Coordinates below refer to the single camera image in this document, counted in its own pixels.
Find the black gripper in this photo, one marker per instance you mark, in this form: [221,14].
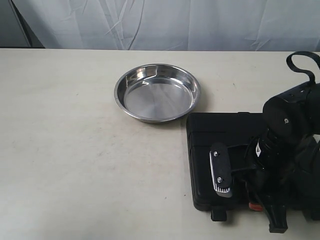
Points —
[262,172]

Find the black plastic tool case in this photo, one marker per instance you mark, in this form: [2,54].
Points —
[203,129]

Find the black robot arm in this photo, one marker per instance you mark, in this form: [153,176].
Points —
[292,117]

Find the round stainless steel pan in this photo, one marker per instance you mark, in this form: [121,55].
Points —
[157,93]

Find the white backdrop curtain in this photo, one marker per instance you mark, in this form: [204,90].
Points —
[175,25]

